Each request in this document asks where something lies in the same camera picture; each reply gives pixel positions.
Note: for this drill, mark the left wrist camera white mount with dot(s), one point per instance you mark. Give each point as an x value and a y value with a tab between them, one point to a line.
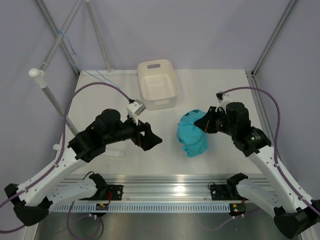
134	109

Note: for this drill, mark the white slotted cable duct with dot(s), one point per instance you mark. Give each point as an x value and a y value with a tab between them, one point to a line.
146	208

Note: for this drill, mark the aluminium mounting rail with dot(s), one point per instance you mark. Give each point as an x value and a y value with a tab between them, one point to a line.
166	188

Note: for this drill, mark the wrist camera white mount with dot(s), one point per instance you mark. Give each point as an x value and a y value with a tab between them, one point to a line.
134	109
223	99

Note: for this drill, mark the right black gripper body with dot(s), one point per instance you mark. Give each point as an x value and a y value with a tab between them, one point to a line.
218	121

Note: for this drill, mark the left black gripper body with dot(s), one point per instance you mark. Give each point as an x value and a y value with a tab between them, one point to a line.
133	129

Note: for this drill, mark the aluminium frame post right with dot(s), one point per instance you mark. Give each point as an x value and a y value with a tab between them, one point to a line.
279	27

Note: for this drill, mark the aluminium frame post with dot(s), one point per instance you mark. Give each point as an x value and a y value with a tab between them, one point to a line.
48	19
279	27

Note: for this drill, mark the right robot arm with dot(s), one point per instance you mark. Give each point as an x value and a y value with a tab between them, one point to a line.
293	210

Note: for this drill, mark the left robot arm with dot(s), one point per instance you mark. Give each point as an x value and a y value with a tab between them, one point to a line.
37	197

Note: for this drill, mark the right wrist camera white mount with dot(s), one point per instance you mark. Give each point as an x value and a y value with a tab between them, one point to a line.
223	99

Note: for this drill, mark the light blue wire hanger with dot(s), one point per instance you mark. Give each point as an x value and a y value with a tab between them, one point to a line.
72	51

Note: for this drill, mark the aluminium frame post left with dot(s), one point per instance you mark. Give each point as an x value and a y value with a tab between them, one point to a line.
48	19

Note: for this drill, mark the white plastic bin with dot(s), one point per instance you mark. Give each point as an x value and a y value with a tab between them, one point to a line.
158	84

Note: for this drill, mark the turquoise t shirt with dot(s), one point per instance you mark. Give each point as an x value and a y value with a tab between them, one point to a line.
194	141

